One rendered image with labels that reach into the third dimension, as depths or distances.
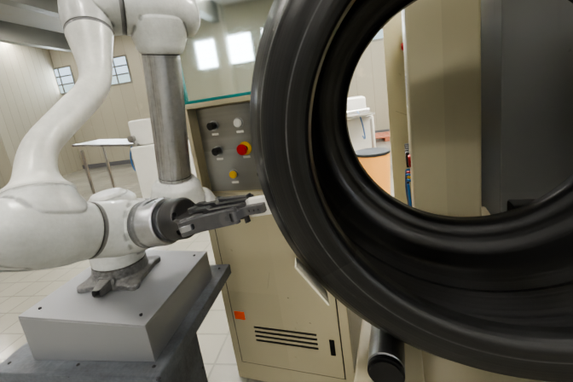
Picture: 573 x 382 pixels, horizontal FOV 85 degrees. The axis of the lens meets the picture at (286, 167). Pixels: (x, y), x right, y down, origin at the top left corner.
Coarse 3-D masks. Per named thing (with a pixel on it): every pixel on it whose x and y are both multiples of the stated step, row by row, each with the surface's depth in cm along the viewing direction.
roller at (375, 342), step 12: (372, 336) 42; (384, 336) 41; (372, 348) 40; (384, 348) 39; (396, 348) 39; (372, 360) 38; (384, 360) 38; (396, 360) 38; (372, 372) 38; (384, 372) 38; (396, 372) 37
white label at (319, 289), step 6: (300, 264) 39; (300, 270) 37; (306, 270) 40; (306, 276) 37; (312, 276) 40; (312, 282) 38; (318, 282) 40; (318, 288) 38; (324, 288) 40; (318, 294) 37; (324, 294) 38; (324, 300) 37
